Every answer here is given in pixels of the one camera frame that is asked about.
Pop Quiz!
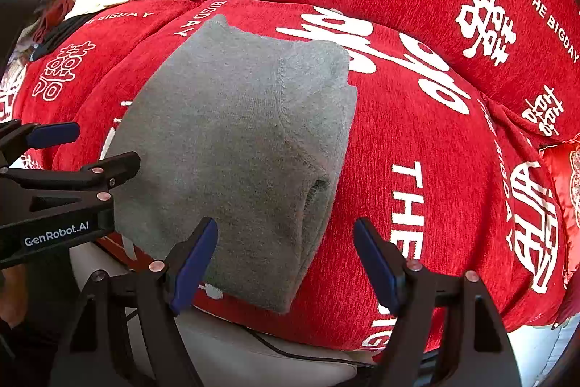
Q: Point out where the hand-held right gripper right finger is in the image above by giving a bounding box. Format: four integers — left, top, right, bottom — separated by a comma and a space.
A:
353, 218, 523, 387

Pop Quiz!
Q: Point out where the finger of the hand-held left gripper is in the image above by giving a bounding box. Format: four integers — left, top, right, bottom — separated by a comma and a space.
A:
0, 119, 81, 168
0, 151, 141, 229

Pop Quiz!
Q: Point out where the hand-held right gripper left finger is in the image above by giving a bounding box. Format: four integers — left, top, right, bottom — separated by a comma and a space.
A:
50, 217, 219, 387

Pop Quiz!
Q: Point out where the grey knit sweater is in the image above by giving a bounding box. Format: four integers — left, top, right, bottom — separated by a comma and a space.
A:
106, 14, 359, 315

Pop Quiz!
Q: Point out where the person's left hand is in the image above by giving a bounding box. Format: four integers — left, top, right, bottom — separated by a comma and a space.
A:
0, 264, 28, 324

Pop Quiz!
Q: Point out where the white sofa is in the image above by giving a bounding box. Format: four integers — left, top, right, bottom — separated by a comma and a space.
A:
68, 242, 576, 387

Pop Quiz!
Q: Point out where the red printed seat cover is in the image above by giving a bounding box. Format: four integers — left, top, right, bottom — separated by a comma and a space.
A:
0, 0, 572, 354

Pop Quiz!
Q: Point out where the dark cloth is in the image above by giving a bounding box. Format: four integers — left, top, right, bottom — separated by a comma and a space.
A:
27, 13, 98, 57

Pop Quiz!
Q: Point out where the cream cloth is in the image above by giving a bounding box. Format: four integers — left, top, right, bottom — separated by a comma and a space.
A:
63, 0, 130, 20

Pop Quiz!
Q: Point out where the red satin pillow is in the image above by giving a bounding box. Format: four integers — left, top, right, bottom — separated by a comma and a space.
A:
539, 137, 580, 229

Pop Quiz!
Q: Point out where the black cable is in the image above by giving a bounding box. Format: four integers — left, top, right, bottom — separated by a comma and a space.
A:
245, 324, 379, 370

